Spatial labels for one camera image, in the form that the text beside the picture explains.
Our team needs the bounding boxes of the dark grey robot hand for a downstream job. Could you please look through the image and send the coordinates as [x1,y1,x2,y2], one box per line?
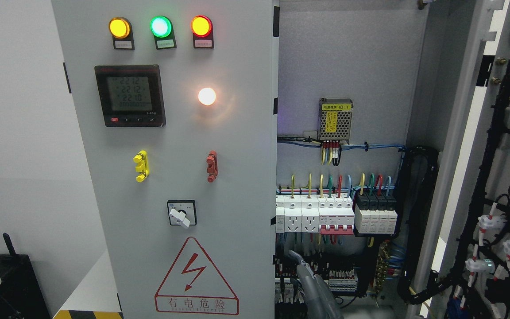
[288,250,344,319]

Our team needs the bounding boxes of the grey cabinet door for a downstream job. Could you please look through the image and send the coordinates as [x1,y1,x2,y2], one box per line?
[51,0,280,319]
[419,0,510,319]

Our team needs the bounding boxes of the black relay terminal row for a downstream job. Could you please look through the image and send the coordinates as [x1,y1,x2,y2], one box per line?
[273,254,358,304]

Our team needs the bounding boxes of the brass ground terminal bar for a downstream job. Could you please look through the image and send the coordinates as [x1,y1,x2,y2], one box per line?
[373,240,390,296]

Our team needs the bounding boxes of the red four-pole circuit breaker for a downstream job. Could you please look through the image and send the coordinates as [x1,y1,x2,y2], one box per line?
[318,197,355,236]

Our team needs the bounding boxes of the white socket module row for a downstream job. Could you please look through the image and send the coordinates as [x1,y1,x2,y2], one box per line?
[275,195,320,233]

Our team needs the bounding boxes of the black surge protector module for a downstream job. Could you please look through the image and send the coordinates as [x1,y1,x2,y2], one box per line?
[354,193,398,235]

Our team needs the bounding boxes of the red electric hazard warning sticker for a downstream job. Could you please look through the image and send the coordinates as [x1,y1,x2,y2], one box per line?
[155,237,240,315]

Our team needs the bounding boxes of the red terminal connector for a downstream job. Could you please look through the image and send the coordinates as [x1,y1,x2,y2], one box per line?
[206,150,218,183]

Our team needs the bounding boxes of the perforated metal power supply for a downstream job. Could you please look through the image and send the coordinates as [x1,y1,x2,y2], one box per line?
[317,97,353,141]

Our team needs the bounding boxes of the yellow terminal connector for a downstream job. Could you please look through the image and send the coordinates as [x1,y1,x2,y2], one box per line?
[133,150,150,183]

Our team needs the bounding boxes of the white glowing indicator lamp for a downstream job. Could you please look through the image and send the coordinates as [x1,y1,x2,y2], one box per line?
[197,87,217,106]

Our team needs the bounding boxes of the black digital power meter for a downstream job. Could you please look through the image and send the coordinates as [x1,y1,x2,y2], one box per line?
[94,64,166,127]

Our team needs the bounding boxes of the red indicator light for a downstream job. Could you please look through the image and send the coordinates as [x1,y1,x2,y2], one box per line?
[191,16,214,49]

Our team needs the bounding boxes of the black box on left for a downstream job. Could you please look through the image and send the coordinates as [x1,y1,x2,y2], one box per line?
[0,233,51,319]

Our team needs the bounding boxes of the green indicator light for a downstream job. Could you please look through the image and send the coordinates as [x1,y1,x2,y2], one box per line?
[150,16,177,49]

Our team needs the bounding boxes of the yellow indicator light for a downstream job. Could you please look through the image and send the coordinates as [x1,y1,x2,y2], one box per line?
[108,17,135,50]

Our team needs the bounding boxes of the white rotary selector switch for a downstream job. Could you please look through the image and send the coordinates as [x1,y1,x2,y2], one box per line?
[167,200,197,229]

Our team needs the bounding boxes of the black right cable conduit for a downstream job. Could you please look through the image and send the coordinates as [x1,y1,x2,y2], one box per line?
[393,146,440,305]

